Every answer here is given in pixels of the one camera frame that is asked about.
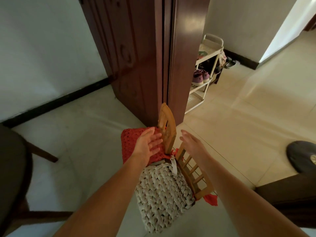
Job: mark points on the person's left fingers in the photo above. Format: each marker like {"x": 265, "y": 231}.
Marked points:
{"x": 156, "y": 141}

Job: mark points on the white cushion tag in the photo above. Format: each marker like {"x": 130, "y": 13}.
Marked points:
{"x": 173, "y": 166}

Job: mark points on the pink hanging cloth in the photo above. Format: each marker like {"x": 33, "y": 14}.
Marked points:
{"x": 222, "y": 57}

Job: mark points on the purple sneaker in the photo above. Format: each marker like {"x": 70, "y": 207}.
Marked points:
{"x": 206, "y": 75}
{"x": 197, "y": 78}

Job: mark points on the red knitted cushion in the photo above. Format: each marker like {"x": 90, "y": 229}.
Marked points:
{"x": 130, "y": 143}

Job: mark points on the dark brown furniture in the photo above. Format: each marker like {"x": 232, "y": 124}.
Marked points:
{"x": 288, "y": 197}

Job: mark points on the black round base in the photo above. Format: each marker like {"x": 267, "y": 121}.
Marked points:
{"x": 300, "y": 156}

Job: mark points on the grey knitted cushion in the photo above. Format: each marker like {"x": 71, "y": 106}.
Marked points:
{"x": 161, "y": 194}

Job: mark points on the person's right hand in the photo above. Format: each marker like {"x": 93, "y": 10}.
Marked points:
{"x": 196, "y": 148}

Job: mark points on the person's right forearm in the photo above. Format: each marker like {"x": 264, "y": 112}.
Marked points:
{"x": 242, "y": 194}

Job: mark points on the dark brown wooden door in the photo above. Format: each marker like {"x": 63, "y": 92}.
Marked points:
{"x": 133, "y": 59}

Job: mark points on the dark brown chair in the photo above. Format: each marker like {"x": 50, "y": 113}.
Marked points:
{"x": 12, "y": 175}

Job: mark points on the white shoe rack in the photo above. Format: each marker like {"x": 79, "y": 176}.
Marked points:
{"x": 217, "y": 46}

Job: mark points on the person's left forearm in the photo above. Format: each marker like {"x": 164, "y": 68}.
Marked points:
{"x": 106, "y": 199}

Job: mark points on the small wooden chair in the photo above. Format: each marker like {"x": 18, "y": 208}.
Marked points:
{"x": 168, "y": 125}

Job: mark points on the black slippers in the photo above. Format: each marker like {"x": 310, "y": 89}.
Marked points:
{"x": 230, "y": 62}

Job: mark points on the person's left hand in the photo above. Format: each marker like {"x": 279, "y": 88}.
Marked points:
{"x": 144, "y": 148}

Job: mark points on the dark brown door frame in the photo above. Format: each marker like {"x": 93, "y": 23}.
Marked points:
{"x": 187, "y": 46}

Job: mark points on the patterned round item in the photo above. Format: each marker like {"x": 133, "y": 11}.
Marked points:
{"x": 203, "y": 51}

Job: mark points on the person's right fingers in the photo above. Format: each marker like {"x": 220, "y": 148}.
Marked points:
{"x": 187, "y": 137}

